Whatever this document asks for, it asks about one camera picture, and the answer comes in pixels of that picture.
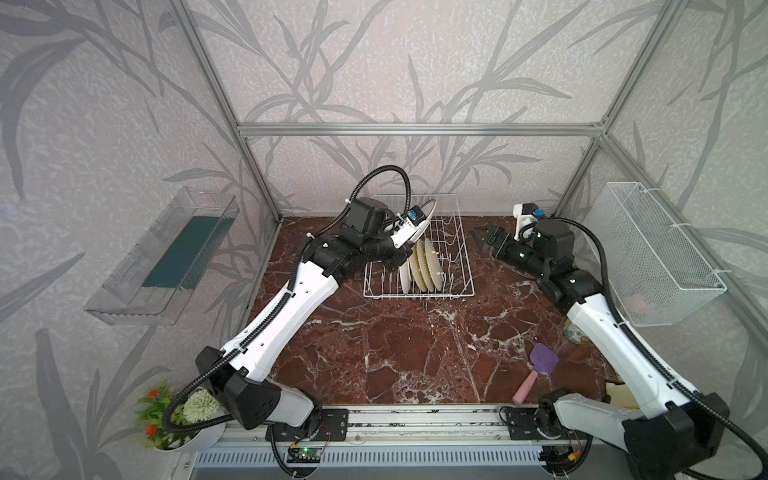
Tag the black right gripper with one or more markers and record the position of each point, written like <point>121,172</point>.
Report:
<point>491,241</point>

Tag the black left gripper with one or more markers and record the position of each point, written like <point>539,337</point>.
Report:
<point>398,255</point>

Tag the white plate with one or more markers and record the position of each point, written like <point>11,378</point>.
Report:
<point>424,219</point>
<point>405,278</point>

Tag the beige patterned plate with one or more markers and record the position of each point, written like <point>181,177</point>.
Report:
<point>416,274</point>
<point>434,265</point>
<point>424,266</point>

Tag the white wire dish rack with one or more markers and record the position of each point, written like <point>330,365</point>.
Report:
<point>447,233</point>

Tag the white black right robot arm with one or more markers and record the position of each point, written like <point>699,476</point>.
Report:
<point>675,427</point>

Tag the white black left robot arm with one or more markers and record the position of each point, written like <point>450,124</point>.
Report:
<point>237,374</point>

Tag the small round patterned dish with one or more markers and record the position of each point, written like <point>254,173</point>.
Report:
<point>574,334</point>

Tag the purple pink spatula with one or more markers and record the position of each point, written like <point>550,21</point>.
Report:
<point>544,361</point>

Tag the pink object in basket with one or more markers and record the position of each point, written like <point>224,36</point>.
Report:
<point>637,306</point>

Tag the green mat in shelf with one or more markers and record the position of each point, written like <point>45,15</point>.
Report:
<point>184,262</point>

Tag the green lit circuit board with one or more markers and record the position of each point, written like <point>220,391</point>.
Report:
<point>305,454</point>

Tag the potted artificial flowers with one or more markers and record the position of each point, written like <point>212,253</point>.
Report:
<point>199,406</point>

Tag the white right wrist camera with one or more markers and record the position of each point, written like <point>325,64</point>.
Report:
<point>526,216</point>

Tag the white mesh wall basket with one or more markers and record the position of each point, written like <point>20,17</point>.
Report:
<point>648,253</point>

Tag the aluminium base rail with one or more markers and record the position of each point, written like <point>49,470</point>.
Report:
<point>412,436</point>

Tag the clear plastic wall shelf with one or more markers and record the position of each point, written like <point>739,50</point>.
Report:
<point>122,300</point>

